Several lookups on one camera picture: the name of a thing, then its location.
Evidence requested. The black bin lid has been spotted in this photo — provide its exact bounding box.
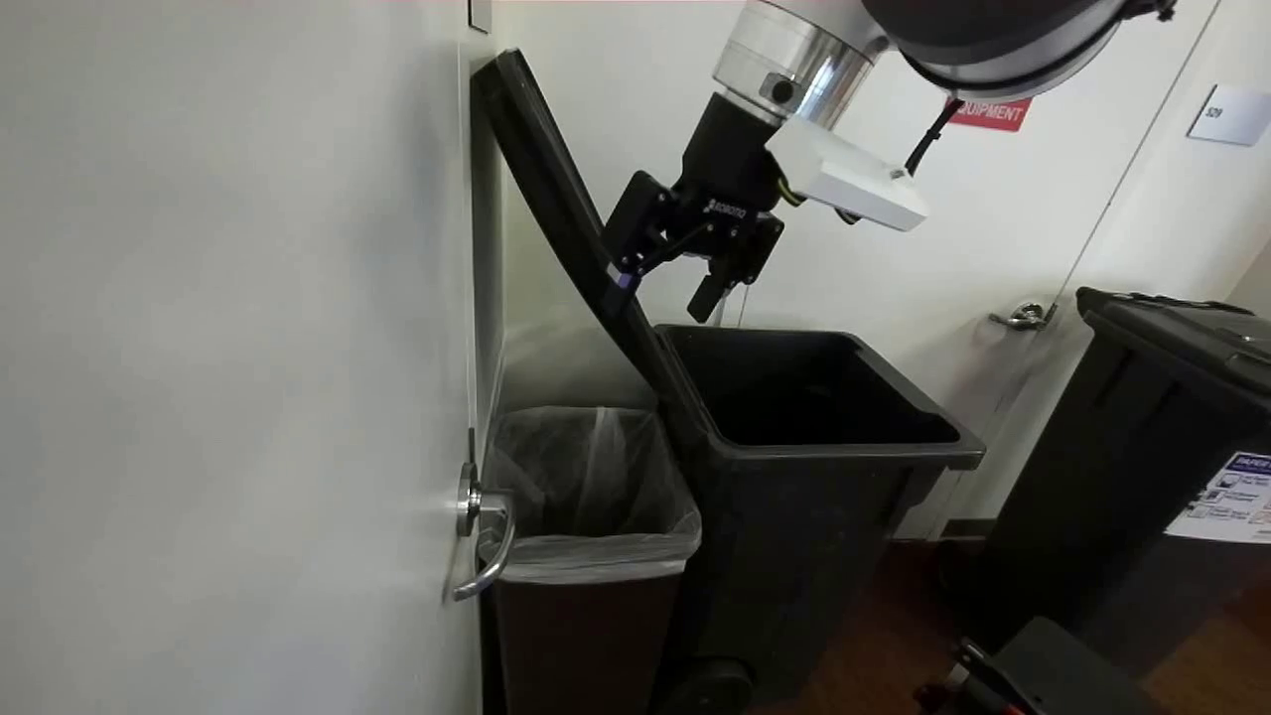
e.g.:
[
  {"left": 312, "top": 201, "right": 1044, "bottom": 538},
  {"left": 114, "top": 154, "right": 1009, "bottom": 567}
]
[{"left": 471, "top": 52, "right": 702, "bottom": 449}]

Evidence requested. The silver far door handle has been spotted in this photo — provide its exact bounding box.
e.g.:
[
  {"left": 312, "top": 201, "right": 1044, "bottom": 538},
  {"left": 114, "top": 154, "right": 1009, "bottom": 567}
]
[{"left": 988, "top": 302, "right": 1056, "bottom": 332}]

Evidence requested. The small bin with plastic liner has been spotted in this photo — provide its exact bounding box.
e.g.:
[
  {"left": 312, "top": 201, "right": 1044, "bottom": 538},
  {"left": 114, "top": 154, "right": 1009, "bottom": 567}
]
[{"left": 480, "top": 404, "right": 702, "bottom": 715}]

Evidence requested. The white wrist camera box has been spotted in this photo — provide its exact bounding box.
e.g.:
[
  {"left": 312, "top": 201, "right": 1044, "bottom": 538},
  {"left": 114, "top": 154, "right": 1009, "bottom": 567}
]
[{"left": 765, "top": 118, "right": 929, "bottom": 232}]

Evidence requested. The silver door handle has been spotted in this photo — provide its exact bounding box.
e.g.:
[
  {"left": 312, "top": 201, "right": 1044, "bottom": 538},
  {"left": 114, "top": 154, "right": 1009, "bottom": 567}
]
[
  {"left": 988, "top": 302, "right": 1056, "bottom": 332},
  {"left": 445, "top": 438, "right": 518, "bottom": 598}
]

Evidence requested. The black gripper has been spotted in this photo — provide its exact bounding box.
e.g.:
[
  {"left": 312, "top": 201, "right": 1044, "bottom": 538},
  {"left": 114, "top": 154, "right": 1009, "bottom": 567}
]
[{"left": 605, "top": 97, "right": 782, "bottom": 322}]

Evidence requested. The white label on bin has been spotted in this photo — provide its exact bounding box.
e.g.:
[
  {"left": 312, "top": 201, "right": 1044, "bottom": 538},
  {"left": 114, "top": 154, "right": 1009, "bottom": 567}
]
[{"left": 1166, "top": 454, "right": 1271, "bottom": 544}]

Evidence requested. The red wall sign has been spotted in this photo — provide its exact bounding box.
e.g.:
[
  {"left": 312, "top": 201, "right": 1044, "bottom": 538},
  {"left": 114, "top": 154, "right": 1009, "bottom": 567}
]
[{"left": 949, "top": 99, "right": 1033, "bottom": 132}]

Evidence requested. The silver near door handle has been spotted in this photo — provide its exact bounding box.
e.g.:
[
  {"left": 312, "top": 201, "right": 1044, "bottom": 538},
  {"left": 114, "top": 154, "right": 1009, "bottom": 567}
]
[{"left": 445, "top": 438, "right": 518, "bottom": 598}]

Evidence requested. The white wall plate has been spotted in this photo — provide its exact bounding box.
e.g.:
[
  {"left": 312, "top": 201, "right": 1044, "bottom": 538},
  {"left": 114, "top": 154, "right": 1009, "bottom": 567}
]
[{"left": 1186, "top": 82, "right": 1271, "bottom": 148}]

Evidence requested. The black wheeled bin body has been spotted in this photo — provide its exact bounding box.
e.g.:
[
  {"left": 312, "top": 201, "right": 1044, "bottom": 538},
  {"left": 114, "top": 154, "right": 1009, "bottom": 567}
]
[{"left": 651, "top": 327, "right": 985, "bottom": 715}]

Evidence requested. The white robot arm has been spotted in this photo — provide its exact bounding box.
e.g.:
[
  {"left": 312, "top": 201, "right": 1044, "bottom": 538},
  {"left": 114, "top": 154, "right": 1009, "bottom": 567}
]
[{"left": 605, "top": 0, "right": 1177, "bottom": 322}]

